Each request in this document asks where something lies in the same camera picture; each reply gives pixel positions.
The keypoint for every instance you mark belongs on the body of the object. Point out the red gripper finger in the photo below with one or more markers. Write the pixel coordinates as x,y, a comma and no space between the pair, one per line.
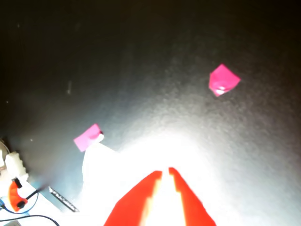
131,202
190,207

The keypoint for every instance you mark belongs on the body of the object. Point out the black striped sticker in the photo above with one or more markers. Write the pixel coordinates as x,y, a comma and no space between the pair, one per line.
63,200

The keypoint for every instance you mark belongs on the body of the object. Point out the pink tape strip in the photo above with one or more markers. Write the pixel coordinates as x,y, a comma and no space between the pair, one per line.
85,139

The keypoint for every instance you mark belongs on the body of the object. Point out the magenta small block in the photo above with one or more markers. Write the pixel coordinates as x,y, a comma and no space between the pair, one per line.
223,78

